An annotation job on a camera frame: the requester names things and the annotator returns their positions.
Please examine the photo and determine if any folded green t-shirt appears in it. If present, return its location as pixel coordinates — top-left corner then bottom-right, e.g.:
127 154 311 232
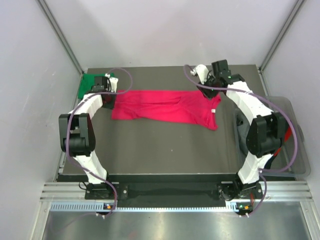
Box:
77 73 115 100

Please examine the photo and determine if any right aluminium corner post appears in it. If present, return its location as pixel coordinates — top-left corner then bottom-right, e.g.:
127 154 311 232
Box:
258 0 307 74

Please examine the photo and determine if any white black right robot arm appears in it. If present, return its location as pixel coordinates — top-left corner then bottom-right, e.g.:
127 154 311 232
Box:
192 60 287 201

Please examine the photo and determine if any left aluminium corner post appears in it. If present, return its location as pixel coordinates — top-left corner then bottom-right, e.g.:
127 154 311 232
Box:
35 0 84 74

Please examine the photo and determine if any grey slotted cable duct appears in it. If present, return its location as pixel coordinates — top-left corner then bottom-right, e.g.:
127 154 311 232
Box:
50 202 252 213

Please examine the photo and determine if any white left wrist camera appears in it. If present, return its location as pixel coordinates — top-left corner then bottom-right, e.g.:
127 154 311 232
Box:
104 73 119 93

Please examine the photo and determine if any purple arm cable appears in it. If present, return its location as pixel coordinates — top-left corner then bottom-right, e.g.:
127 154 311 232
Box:
183 64 300 218
65 67 134 217

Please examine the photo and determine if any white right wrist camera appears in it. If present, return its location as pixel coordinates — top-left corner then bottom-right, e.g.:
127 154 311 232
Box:
190 64 209 85

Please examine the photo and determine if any pink t-shirt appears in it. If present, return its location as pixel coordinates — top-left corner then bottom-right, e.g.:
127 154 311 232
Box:
111 90 221 131

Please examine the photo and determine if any aluminium corner post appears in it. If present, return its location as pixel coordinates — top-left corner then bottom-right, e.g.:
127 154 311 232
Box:
258 0 307 74
35 0 84 74

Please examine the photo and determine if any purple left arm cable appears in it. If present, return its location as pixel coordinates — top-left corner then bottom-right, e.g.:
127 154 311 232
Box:
65 67 134 217

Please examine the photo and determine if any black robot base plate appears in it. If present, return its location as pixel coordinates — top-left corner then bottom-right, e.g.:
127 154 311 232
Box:
98 173 263 207

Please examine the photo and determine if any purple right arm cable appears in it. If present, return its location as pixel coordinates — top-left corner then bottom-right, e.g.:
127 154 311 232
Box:
183 64 300 218

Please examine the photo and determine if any aluminium front frame rail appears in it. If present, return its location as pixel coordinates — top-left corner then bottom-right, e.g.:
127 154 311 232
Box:
40 181 313 202

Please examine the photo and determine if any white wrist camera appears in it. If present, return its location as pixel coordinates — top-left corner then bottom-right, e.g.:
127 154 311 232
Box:
190 64 209 85
104 73 119 93

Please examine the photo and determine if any red t-shirt in bin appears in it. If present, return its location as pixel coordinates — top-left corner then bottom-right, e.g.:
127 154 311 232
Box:
273 126 292 157

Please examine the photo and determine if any clear plastic storage bin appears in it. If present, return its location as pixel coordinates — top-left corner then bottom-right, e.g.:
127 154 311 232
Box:
233 96 311 179

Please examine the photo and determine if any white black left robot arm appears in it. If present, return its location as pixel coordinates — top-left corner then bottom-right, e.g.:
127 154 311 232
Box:
58 73 118 200

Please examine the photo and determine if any grey t-shirt in bin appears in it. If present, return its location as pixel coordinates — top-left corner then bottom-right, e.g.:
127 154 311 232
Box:
236 110 250 157

